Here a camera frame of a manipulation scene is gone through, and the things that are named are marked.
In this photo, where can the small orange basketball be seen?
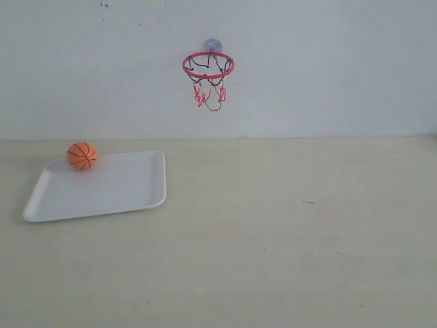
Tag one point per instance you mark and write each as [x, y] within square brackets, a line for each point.
[81, 156]

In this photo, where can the red mini basketball hoop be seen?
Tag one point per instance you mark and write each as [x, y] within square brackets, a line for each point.
[208, 71]

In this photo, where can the white rectangular plastic tray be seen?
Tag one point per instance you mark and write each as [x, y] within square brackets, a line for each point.
[117, 183]

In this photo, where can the clear suction cup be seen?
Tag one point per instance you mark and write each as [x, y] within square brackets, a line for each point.
[212, 45]

